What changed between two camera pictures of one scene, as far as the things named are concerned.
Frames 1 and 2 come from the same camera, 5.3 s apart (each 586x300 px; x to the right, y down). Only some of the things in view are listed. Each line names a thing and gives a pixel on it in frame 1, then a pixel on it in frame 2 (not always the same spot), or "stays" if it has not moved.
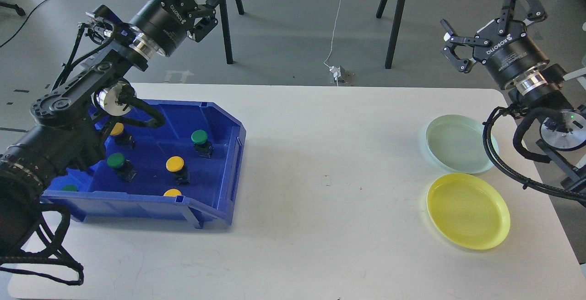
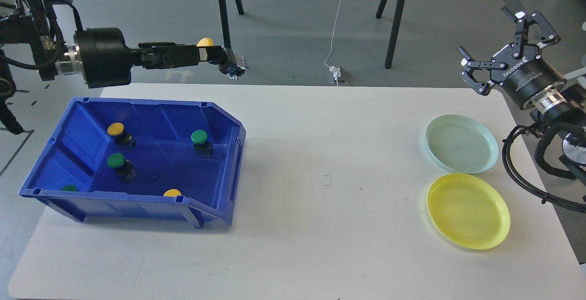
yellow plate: [469, 210] stays
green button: [70, 188] stays
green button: [123, 166] stays
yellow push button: [176, 164] -> [205, 42]
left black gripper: [165, 19] -> [106, 60]
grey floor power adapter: [344, 78] stays
